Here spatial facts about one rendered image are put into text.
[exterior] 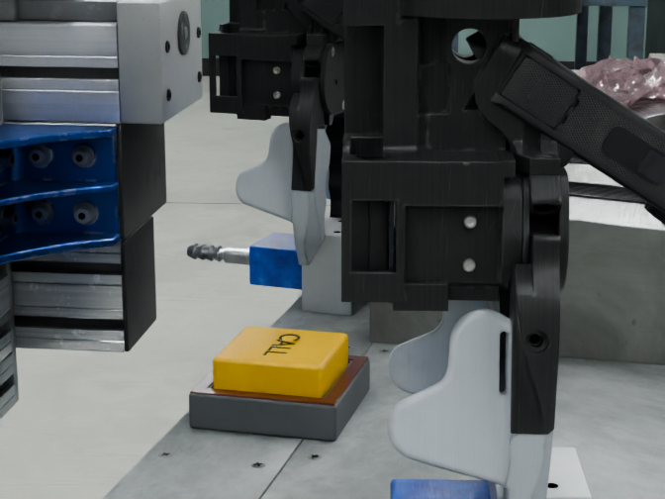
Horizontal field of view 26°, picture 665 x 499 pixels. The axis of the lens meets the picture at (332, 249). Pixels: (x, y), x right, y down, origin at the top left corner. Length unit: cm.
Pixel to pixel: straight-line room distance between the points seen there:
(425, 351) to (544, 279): 10
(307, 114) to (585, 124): 40
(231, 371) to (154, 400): 237
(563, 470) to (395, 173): 15
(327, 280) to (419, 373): 36
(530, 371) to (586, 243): 36
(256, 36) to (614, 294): 28
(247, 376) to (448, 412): 24
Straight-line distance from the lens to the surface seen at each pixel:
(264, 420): 75
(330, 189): 99
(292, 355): 76
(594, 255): 86
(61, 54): 109
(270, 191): 94
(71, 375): 330
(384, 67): 52
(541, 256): 51
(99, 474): 277
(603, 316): 87
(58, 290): 113
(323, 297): 96
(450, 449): 53
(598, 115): 53
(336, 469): 71
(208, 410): 76
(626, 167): 53
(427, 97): 53
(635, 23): 498
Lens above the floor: 108
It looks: 14 degrees down
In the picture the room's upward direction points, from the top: straight up
